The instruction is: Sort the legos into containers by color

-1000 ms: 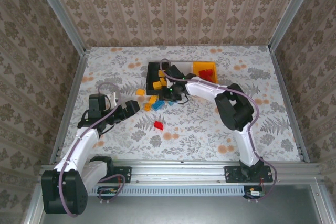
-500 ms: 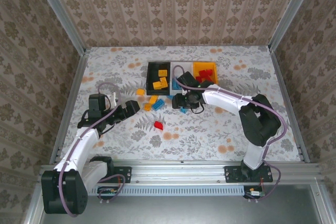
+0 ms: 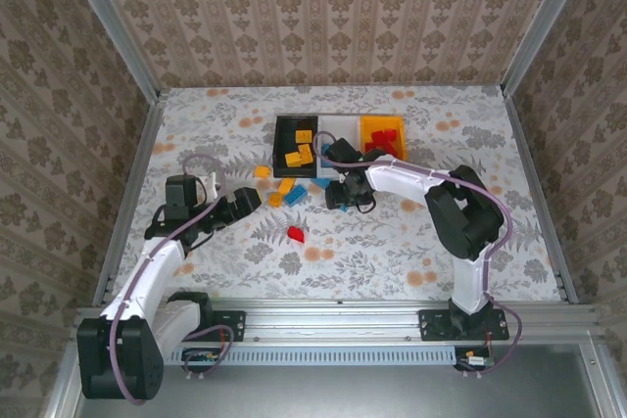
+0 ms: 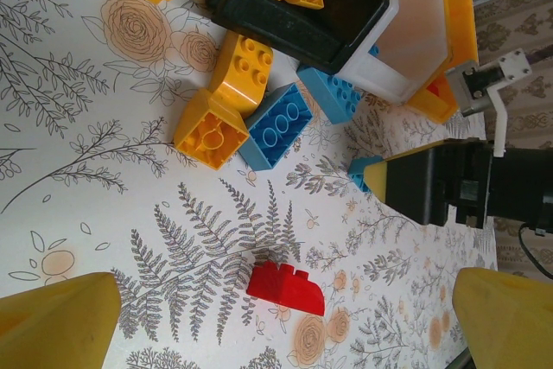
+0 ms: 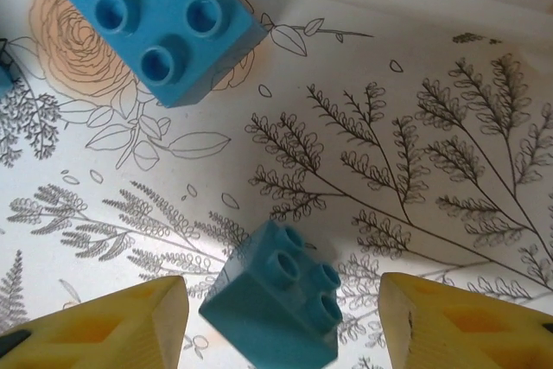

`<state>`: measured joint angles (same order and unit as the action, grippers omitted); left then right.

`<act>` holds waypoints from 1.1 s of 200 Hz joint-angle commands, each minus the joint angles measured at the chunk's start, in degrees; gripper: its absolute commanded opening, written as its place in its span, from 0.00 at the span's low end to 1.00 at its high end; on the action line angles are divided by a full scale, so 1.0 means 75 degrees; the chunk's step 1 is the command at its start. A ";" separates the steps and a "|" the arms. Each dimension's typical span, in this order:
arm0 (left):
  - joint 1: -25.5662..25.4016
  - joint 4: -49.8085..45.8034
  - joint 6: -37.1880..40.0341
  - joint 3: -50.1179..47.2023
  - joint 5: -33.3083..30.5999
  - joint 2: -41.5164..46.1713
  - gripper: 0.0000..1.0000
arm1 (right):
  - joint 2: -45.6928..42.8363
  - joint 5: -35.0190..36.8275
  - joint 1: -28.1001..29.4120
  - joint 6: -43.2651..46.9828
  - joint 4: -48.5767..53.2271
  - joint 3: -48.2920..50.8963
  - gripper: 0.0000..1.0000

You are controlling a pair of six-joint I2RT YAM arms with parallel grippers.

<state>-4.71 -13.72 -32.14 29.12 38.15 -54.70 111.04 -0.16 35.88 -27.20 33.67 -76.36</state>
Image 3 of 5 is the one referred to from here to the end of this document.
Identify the white plastic container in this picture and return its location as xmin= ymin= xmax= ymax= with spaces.
xmin=315 ymin=114 xmax=366 ymax=180

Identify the yellow plastic container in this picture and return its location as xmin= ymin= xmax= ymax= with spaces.
xmin=359 ymin=114 xmax=410 ymax=163

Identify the floral patterned table cloth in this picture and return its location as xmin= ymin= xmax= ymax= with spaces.
xmin=105 ymin=84 xmax=574 ymax=302

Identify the black plastic container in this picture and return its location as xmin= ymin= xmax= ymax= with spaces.
xmin=271 ymin=114 xmax=320 ymax=179

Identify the small connector board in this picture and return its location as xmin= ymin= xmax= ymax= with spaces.
xmin=455 ymin=347 xmax=496 ymax=380
xmin=181 ymin=347 xmax=221 ymax=383

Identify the grey metal panel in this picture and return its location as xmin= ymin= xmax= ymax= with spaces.
xmin=41 ymin=339 xmax=627 ymax=418

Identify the aluminium side rail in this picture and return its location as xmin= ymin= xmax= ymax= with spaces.
xmin=92 ymin=89 xmax=170 ymax=306
xmin=502 ymin=87 xmax=579 ymax=304

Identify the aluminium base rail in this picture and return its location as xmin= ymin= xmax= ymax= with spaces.
xmin=72 ymin=298 xmax=606 ymax=344

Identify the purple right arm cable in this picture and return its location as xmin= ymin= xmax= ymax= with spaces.
xmin=313 ymin=130 xmax=523 ymax=380

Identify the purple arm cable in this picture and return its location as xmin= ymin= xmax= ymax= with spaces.
xmin=313 ymin=130 xmax=523 ymax=380
xmin=110 ymin=153 xmax=235 ymax=407

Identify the grey slotted cable duct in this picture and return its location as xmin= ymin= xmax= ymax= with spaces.
xmin=164 ymin=345 xmax=459 ymax=366

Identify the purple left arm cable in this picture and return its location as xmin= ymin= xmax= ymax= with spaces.
xmin=110 ymin=153 xmax=235 ymax=407

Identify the aluminium frame post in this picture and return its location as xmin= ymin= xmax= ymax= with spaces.
xmin=502 ymin=0 xmax=597 ymax=96
xmin=56 ymin=0 xmax=163 ymax=104

